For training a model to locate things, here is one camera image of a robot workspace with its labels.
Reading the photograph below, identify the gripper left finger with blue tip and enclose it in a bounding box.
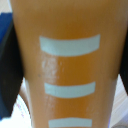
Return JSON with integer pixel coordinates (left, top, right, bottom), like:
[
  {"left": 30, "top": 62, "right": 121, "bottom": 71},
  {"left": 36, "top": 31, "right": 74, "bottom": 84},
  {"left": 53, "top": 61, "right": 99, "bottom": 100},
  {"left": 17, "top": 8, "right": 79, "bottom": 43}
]
[{"left": 0, "top": 13, "right": 28, "bottom": 118}]

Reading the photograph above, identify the gripper right finger with blue tip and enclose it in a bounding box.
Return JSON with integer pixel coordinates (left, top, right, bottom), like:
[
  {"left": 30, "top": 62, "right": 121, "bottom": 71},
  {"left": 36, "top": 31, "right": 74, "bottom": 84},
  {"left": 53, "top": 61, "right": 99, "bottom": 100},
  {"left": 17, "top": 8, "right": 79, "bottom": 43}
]
[{"left": 116, "top": 28, "right": 128, "bottom": 98}]

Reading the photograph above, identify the orange striped food block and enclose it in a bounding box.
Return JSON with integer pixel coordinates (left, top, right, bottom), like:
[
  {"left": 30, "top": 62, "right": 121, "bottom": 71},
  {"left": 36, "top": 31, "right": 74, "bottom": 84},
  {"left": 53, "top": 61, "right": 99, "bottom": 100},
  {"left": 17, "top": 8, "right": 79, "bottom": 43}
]
[{"left": 8, "top": 0, "right": 128, "bottom": 128}]

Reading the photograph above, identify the white floral rim plate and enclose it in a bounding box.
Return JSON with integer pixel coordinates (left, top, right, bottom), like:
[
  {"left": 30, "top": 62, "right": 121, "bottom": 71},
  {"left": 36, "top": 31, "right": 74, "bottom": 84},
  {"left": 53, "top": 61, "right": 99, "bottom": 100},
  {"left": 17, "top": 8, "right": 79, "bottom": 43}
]
[{"left": 0, "top": 79, "right": 34, "bottom": 128}]

